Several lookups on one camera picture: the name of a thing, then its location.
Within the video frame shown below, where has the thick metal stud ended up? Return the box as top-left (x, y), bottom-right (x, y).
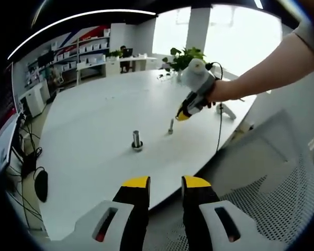
top-left (130, 130), bottom-right (144, 153)

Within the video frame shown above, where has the large red display screen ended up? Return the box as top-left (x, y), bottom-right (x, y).
top-left (0, 62), bottom-right (18, 129)

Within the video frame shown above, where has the white mesh chair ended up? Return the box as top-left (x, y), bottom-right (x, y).
top-left (151, 109), bottom-right (314, 251)

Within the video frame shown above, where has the white tilted screen stand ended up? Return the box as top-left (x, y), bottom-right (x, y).
top-left (0, 115), bottom-right (20, 170)

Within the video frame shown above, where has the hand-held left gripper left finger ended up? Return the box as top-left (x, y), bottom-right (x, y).
top-left (75, 176), bottom-right (151, 251)

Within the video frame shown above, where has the white background desk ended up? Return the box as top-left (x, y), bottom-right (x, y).
top-left (75, 56), bottom-right (158, 82)

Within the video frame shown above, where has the green leafy plant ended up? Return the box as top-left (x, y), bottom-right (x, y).
top-left (162, 47), bottom-right (207, 73)

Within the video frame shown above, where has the white low cabinet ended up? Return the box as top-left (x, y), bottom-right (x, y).
top-left (19, 83), bottom-right (52, 118)

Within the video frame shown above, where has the person's grey shirt sleeve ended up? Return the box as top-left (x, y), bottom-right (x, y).
top-left (291, 18), bottom-right (314, 70)

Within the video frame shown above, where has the person's right hand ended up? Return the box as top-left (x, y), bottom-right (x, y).
top-left (204, 79), bottom-right (242, 109)

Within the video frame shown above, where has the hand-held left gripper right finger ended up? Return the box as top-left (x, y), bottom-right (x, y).
top-left (181, 175), bottom-right (260, 251)

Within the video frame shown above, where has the ceiling light strip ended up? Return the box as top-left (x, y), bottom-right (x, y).
top-left (7, 9), bottom-right (158, 60)

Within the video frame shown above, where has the white shelf unit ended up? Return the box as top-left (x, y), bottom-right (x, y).
top-left (25, 28), bottom-right (110, 84)

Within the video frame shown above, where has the black oval object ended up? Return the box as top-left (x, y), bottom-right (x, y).
top-left (33, 169), bottom-right (49, 203)

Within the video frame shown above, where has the bundle of black cables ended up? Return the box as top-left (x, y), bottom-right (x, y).
top-left (12, 122), bottom-right (44, 181)

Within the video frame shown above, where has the row of white storage bins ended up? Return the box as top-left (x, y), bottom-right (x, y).
top-left (52, 28), bottom-right (109, 71)

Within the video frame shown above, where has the white handheld controller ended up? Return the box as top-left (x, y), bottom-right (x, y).
top-left (216, 102), bottom-right (237, 120)

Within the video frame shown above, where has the small green desk plant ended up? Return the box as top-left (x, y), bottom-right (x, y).
top-left (106, 49), bottom-right (124, 60)

